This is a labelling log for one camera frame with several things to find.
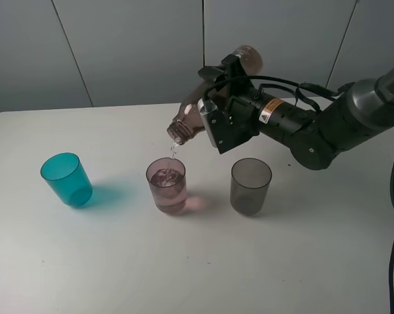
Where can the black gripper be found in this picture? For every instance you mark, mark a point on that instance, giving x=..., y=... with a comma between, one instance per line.
x=237, y=83

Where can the brown translucent water bottle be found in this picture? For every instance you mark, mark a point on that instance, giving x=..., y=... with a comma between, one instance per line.
x=187, y=123

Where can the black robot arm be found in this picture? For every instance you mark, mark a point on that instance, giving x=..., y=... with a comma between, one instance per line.
x=314, y=123

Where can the grey translucent plastic cup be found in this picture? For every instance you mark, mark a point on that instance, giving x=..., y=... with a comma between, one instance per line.
x=250, y=180

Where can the pink translucent plastic cup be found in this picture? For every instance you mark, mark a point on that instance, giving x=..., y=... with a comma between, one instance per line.
x=167, y=181

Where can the teal plastic cup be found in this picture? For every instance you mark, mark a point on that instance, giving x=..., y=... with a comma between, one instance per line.
x=66, y=176

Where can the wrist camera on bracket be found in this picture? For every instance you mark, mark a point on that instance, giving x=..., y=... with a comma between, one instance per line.
x=230, y=127

